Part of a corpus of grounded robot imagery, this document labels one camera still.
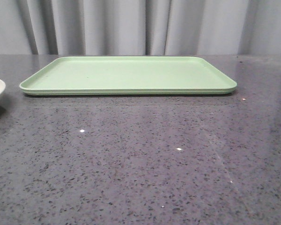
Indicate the light green plastic tray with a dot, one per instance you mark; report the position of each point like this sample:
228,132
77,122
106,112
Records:
128,75

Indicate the grey pleated curtain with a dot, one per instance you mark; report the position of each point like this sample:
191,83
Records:
140,27

